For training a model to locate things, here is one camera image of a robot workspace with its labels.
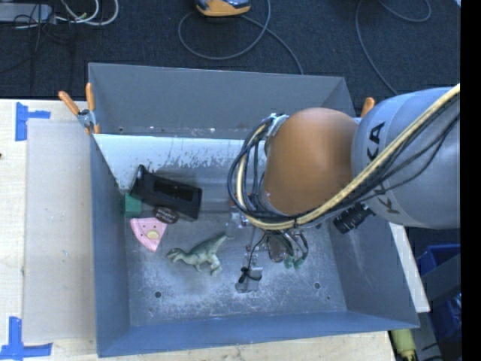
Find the green toy dinosaur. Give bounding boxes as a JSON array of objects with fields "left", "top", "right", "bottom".
[{"left": 165, "top": 232, "right": 228, "bottom": 278}]

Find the black rectangular box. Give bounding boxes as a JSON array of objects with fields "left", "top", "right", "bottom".
[{"left": 129, "top": 164, "right": 204, "bottom": 223}]

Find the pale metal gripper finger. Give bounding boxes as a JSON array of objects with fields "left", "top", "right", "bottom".
[
  {"left": 234, "top": 269, "right": 251, "bottom": 294},
  {"left": 247, "top": 265, "right": 265, "bottom": 292}
]

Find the pink toy wedge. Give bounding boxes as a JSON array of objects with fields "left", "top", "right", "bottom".
[{"left": 129, "top": 217, "right": 170, "bottom": 253}]

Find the grey metal bin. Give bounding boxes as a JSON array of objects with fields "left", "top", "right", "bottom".
[{"left": 86, "top": 62, "right": 422, "bottom": 359}]

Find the green block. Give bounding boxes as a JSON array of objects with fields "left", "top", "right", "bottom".
[{"left": 123, "top": 193, "right": 144, "bottom": 219}]

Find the pale wood board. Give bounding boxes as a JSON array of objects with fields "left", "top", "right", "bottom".
[{"left": 21, "top": 120, "right": 98, "bottom": 344}]

